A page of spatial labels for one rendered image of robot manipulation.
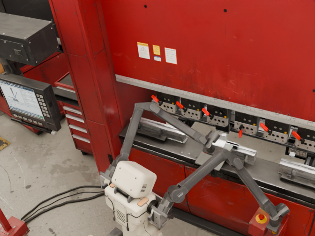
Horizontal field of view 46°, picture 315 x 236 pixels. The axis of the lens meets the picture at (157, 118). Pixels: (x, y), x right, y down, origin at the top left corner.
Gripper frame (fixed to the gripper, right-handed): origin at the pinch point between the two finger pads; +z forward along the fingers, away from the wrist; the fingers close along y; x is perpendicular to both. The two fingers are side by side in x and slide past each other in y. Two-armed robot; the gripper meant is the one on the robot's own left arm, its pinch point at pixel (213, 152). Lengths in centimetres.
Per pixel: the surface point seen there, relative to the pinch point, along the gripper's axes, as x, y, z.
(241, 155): -8.2, -15.1, 15.9
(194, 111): -22.0, 19.7, -11.9
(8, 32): -12, 118, -99
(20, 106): 21, 128, -53
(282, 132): -23.4, -41.0, -12.4
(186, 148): -1.2, 27.0, 19.3
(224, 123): -20.0, -2.3, -8.0
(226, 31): -55, -3, -68
